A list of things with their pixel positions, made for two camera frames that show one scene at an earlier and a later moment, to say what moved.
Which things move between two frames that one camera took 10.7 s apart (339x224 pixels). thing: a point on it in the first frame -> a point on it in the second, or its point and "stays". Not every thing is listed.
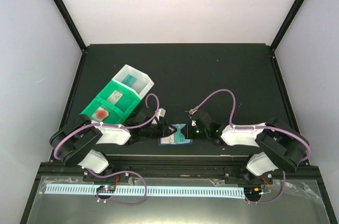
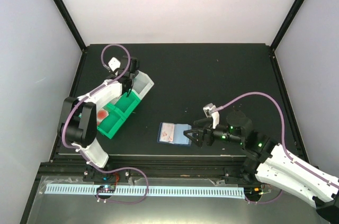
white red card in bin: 100,115 stays
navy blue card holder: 179,137 stays
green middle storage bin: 118,98 stays
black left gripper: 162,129 -> 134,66
